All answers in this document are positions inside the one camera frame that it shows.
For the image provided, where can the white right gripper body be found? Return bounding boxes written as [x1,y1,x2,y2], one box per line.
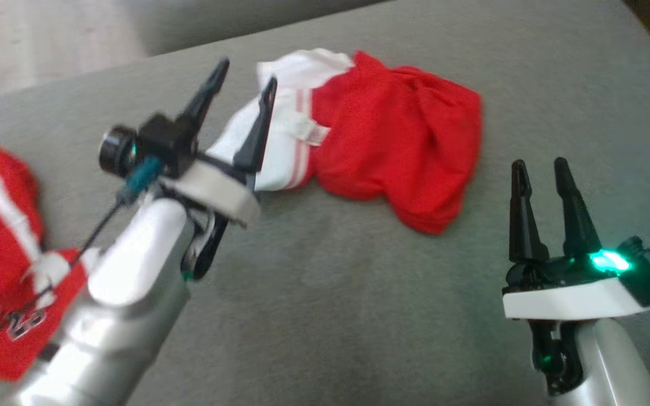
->
[503,251,650,396]

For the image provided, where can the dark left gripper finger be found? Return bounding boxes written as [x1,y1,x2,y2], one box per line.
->
[233,77,278,173]
[176,58,230,137]

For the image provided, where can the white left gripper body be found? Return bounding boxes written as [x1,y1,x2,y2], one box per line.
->
[159,153,262,282]

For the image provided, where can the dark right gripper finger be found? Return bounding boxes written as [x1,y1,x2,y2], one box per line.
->
[508,161,550,265]
[555,158,603,258]

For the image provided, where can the red Bulls basketball jersey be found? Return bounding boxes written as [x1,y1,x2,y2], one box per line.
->
[205,48,484,236]

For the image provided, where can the grey fabric sofa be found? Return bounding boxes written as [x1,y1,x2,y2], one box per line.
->
[136,0,396,58]

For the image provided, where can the grey fabric ottoman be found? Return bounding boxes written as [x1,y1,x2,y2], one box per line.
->
[0,0,650,406]

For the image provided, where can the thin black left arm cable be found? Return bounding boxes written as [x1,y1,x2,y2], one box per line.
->
[0,195,134,379]

